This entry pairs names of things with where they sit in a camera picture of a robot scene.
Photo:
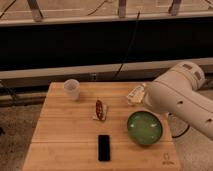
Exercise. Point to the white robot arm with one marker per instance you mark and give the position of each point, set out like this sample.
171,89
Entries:
175,92

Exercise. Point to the red white snack packet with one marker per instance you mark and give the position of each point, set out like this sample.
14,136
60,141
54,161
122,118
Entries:
100,111

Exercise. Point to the wooden cutting board table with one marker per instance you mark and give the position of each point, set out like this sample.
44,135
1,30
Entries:
66,135

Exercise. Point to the black smartphone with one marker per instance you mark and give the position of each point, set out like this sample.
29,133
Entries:
103,148

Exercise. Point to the green round bowl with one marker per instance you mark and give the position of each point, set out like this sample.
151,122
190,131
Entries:
144,128

